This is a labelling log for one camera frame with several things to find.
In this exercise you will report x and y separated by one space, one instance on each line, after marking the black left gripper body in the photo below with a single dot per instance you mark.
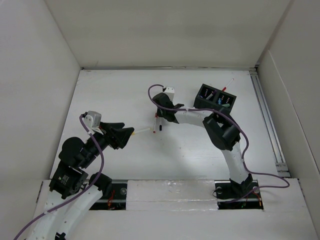
104 139

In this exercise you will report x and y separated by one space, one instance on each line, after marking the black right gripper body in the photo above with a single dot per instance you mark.
161 113

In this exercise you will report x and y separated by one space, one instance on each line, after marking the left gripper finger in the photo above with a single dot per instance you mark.
114 125
120 137

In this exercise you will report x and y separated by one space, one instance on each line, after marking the red capped marker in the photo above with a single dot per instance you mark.
156 123
228 84

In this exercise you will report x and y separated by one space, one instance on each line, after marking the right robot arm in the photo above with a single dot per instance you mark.
222 131

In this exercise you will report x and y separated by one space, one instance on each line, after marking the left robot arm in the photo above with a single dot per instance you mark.
72 192

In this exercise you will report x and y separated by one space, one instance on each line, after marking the black desk organizer box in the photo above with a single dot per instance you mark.
226 98

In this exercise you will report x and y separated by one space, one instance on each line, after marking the yellow capped white marker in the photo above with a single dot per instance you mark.
141 131

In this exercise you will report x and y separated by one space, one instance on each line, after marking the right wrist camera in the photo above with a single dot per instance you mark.
169 91

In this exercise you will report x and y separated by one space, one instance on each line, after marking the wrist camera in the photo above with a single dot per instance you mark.
92 119
169 91

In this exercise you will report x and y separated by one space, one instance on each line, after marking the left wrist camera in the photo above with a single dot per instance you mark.
92 119

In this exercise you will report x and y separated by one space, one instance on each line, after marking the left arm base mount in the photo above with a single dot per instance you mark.
114 194

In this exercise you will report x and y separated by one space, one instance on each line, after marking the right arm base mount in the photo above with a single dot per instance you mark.
228 199

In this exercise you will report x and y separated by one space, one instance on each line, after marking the aluminium rail right side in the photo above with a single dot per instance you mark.
278 156

